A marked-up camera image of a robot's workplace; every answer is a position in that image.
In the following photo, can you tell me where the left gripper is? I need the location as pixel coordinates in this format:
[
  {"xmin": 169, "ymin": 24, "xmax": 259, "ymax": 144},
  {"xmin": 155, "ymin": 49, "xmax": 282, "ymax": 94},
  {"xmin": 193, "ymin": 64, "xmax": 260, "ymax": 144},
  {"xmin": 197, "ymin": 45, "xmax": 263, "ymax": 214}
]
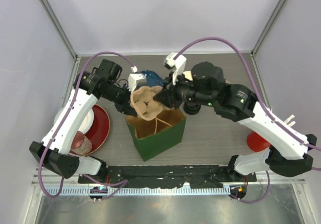
[{"xmin": 102, "ymin": 83, "xmax": 139, "ymax": 117}]

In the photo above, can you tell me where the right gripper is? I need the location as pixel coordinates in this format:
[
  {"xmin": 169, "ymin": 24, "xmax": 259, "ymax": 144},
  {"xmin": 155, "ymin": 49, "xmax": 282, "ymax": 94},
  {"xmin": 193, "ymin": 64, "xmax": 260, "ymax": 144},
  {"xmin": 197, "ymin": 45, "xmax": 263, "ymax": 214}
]
[{"xmin": 153, "ymin": 70, "xmax": 216, "ymax": 109}]

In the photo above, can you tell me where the single cardboard cup carrier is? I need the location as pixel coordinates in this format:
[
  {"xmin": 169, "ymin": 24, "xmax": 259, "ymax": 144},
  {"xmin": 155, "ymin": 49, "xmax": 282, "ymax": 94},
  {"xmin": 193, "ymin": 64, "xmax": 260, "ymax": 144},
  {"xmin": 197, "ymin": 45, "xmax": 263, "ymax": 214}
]
[{"xmin": 130, "ymin": 86, "xmax": 164, "ymax": 121}]

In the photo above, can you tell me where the stack of black lids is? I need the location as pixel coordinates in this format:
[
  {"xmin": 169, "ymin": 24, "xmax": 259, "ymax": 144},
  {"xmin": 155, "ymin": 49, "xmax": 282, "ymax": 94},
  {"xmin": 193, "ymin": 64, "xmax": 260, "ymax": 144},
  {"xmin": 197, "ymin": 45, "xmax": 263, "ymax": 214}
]
[{"xmin": 183, "ymin": 102, "xmax": 201, "ymax": 115}]

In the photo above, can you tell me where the stack of white paper cups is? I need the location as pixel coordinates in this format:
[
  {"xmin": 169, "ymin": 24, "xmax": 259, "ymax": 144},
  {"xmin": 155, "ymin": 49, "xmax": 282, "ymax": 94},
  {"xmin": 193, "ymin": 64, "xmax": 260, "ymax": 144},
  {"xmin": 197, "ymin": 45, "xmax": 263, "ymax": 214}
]
[{"xmin": 183, "ymin": 71, "xmax": 193, "ymax": 82}]

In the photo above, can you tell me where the green paper bag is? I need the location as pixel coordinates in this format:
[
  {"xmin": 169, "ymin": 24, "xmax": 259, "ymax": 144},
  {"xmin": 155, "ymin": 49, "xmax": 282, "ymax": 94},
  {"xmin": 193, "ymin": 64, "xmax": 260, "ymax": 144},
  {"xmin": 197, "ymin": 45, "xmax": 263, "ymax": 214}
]
[{"xmin": 125, "ymin": 109, "xmax": 186, "ymax": 162}]

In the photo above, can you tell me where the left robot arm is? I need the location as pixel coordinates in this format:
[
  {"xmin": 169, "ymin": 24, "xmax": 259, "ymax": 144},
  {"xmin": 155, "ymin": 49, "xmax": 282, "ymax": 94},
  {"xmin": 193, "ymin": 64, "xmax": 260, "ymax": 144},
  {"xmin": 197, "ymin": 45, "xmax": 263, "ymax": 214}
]
[{"xmin": 30, "ymin": 60, "xmax": 145, "ymax": 183}]

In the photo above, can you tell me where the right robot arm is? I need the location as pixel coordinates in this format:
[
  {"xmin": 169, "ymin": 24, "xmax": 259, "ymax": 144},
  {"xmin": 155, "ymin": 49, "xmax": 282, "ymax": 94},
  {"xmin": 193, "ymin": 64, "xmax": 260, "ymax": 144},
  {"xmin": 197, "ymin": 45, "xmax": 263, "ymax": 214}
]
[{"xmin": 154, "ymin": 62, "xmax": 316, "ymax": 181}]

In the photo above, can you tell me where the blue ceramic dish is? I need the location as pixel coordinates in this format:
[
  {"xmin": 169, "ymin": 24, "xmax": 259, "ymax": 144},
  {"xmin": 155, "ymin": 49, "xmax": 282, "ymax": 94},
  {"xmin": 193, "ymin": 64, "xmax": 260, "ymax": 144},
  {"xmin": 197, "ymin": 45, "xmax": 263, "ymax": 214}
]
[{"xmin": 141, "ymin": 70, "xmax": 164, "ymax": 87}]

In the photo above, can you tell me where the red plate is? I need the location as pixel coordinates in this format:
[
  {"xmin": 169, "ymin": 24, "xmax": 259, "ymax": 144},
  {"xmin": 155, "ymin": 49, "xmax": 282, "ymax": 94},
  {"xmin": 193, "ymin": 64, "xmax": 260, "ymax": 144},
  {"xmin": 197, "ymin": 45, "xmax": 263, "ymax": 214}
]
[{"xmin": 84, "ymin": 104, "xmax": 111, "ymax": 156}]

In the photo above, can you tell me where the white bowl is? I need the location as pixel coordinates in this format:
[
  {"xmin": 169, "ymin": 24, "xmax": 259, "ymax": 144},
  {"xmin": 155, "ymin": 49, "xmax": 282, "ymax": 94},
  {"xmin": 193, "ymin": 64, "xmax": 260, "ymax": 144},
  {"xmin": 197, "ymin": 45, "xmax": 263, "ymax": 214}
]
[{"xmin": 59, "ymin": 109, "xmax": 94, "ymax": 134}]

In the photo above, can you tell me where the pink patterned cup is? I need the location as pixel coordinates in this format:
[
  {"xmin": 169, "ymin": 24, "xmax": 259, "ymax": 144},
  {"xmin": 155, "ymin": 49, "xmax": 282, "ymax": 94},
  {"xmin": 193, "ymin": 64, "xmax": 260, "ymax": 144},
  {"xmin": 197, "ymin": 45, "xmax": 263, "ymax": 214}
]
[{"xmin": 70, "ymin": 131, "xmax": 92, "ymax": 156}]

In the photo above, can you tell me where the red cup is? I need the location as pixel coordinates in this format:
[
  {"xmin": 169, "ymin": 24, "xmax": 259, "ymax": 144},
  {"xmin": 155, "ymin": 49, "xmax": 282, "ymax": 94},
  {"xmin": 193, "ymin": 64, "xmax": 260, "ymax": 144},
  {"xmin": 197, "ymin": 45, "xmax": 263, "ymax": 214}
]
[{"xmin": 246, "ymin": 131, "xmax": 270, "ymax": 152}]

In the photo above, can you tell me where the paper wrapped straw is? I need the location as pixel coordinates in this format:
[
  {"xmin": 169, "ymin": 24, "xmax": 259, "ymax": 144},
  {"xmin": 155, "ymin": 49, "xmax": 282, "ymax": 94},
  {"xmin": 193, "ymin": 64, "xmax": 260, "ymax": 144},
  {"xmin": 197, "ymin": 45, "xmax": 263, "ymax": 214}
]
[{"xmin": 284, "ymin": 115, "xmax": 296, "ymax": 127}]

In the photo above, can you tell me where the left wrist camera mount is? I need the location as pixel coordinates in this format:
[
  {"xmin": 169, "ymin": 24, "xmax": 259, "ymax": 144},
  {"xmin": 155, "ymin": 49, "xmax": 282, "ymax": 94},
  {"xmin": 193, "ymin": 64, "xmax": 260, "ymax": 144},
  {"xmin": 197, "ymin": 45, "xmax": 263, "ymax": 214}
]
[{"xmin": 127, "ymin": 66, "xmax": 147, "ymax": 92}]

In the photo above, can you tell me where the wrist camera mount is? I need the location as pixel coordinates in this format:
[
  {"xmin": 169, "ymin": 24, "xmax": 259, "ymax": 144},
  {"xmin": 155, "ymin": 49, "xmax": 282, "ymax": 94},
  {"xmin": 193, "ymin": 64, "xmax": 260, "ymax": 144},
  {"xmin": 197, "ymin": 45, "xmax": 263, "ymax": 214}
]
[
  {"xmin": 127, "ymin": 66, "xmax": 147, "ymax": 92},
  {"xmin": 164, "ymin": 52, "xmax": 187, "ymax": 85}
]

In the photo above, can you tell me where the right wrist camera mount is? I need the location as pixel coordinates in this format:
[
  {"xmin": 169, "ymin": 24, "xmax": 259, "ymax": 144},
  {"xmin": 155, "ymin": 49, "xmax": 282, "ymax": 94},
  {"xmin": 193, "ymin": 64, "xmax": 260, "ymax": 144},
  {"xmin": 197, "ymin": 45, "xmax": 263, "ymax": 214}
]
[{"xmin": 164, "ymin": 52, "xmax": 187, "ymax": 85}]

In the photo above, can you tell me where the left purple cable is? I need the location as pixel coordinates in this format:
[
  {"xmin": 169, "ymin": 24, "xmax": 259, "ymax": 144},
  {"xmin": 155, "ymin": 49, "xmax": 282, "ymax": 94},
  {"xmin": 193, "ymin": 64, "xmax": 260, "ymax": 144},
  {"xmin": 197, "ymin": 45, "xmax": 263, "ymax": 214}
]
[{"xmin": 37, "ymin": 51, "xmax": 138, "ymax": 200}]

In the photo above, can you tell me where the purple cable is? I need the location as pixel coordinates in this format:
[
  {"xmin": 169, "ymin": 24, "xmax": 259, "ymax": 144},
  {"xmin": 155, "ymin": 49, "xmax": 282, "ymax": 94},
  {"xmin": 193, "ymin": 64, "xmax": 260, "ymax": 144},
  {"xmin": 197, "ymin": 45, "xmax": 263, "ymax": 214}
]
[
  {"xmin": 37, "ymin": 51, "xmax": 138, "ymax": 200},
  {"xmin": 174, "ymin": 36, "xmax": 321, "ymax": 204}
]

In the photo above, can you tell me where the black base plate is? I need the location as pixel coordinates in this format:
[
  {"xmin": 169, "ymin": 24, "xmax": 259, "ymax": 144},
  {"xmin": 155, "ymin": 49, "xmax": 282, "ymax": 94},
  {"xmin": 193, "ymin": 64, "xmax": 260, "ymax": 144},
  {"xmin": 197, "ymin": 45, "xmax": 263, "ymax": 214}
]
[{"xmin": 78, "ymin": 164, "xmax": 257, "ymax": 189}]

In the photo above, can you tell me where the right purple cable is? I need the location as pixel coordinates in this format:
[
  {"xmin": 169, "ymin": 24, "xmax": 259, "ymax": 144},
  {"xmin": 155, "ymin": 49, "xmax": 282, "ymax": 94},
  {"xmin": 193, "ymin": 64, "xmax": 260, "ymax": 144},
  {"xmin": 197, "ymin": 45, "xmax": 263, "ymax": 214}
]
[{"xmin": 174, "ymin": 36, "xmax": 321, "ymax": 204}]

